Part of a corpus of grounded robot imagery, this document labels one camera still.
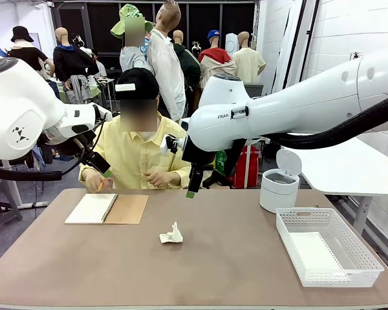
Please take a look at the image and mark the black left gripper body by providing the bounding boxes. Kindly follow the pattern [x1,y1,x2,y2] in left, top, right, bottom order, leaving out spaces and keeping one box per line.
[60,130,97,158]

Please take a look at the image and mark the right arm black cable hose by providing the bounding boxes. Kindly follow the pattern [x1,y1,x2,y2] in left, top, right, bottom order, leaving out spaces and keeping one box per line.
[224,92,388,177]

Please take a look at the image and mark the mannequin in dark hoodie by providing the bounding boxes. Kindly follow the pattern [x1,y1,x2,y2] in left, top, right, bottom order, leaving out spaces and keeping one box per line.
[53,27,100,104]

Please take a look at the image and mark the tall mannequin white shirt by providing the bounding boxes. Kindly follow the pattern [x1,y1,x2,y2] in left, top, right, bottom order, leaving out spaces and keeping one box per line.
[147,0,187,127]

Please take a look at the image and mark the white mannequin with headset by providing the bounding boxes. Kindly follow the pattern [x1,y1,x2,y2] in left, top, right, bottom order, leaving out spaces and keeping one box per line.
[71,34,94,58]

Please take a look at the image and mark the mannequin with black hat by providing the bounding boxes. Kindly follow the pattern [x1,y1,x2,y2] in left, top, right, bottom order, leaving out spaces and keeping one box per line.
[6,25,56,78]

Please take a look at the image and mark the mannequin with green hat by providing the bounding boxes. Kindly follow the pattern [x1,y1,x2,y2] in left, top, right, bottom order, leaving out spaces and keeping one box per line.
[110,3,156,74]

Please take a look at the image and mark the mannequin in cream shirt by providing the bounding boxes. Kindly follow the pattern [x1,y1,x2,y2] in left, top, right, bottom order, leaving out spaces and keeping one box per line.
[232,31,266,85]

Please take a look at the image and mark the large white table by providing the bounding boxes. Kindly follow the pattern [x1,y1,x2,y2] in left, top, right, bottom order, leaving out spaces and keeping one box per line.
[286,135,388,236]

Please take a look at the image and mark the small white side table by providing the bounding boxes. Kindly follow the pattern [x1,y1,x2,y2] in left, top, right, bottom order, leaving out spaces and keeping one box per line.
[95,77,116,101]

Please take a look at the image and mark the person in yellow shirt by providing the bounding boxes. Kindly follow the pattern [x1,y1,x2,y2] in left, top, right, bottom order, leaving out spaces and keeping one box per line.
[79,96,192,190]

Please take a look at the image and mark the white paper ball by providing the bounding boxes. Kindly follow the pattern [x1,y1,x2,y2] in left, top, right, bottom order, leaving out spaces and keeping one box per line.
[159,221,184,244]

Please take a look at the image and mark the white torso form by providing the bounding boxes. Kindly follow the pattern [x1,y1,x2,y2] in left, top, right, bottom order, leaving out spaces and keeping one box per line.
[225,33,240,58]

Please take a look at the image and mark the green recycling bin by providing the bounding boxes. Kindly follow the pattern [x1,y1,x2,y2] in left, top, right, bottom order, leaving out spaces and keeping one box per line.
[215,150,228,176]

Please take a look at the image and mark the black office chair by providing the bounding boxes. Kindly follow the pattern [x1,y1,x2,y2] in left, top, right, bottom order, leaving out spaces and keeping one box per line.
[202,167,232,190]

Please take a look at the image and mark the spiral notebook brown cover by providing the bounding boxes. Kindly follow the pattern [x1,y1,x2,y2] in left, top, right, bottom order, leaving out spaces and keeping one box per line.
[64,192,149,225]

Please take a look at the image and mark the green covered table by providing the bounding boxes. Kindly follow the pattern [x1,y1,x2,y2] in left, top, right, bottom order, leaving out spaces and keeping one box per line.
[56,82,103,104]

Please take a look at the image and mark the white lidded trash can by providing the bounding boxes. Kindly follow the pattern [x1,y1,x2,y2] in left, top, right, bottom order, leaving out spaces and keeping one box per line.
[259,149,302,214]

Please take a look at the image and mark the mannequin with blue cap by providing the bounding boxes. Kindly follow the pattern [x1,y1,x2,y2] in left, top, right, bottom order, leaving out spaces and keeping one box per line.
[197,29,237,90]

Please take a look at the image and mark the person's right hand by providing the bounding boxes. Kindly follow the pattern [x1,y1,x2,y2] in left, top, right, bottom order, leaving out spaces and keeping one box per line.
[83,167,114,192]

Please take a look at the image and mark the mannequin in green jacket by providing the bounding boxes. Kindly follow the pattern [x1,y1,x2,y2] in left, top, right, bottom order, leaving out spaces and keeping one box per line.
[173,30,202,112]

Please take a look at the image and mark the person's left hand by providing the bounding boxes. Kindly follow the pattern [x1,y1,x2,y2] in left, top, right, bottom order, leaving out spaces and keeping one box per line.
[144,170,177,189]

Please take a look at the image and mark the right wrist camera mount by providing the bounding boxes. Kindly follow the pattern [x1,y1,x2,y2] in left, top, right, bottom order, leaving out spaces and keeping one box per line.
[160,134,187,156]

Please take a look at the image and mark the person in grey shirt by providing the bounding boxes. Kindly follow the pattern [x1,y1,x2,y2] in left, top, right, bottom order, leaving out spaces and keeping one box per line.
[92,50,108,79]

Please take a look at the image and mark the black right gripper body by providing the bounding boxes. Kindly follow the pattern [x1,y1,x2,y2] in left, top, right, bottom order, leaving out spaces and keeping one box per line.
[182,135,218,165]

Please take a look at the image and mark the grey waste bin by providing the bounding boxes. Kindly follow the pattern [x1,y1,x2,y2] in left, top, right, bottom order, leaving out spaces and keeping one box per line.
[244,83,264,98]

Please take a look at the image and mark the black baseball cap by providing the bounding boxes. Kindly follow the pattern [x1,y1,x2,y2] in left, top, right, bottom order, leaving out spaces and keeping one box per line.
[114,67,160,101]

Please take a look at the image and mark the white perforated plastic basket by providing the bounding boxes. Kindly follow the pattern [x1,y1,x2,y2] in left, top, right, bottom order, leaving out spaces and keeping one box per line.
[275,207,385,288]

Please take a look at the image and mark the white stand frame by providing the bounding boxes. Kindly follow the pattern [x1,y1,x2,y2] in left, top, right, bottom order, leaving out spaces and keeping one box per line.
[1,160,49,209]

